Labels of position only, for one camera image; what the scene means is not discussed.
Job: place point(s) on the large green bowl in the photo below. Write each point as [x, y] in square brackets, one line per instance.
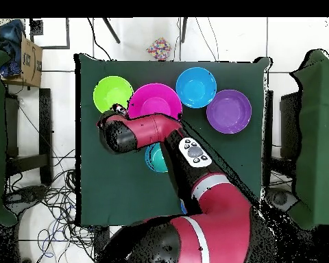
[112, 93]

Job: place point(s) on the large pink bowl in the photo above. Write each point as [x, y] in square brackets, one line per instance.
[153, 101]

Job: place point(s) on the small light blue bowl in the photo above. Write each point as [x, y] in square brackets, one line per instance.
[156, 160]

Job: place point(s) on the purple bowl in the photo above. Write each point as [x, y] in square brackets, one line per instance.
[228, 112]

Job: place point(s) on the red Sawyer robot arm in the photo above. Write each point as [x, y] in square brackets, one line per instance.
[208, 219]

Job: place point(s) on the dark green table cloth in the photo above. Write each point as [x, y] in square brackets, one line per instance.
[109, 181]

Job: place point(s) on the multicoloured bundle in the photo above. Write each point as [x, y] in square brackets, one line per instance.
[159, 48]

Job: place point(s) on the large blue bowl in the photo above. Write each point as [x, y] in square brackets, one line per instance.
[196, 87]

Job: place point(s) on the cardboard box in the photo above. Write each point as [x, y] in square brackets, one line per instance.
[30, 60]

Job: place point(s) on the small dark blue bowl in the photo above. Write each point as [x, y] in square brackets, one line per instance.
[182, 207]

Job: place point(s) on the blue cloth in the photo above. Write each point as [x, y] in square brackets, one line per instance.
[11, 33]

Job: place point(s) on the black bench frame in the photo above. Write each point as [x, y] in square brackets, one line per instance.
[45, 131]

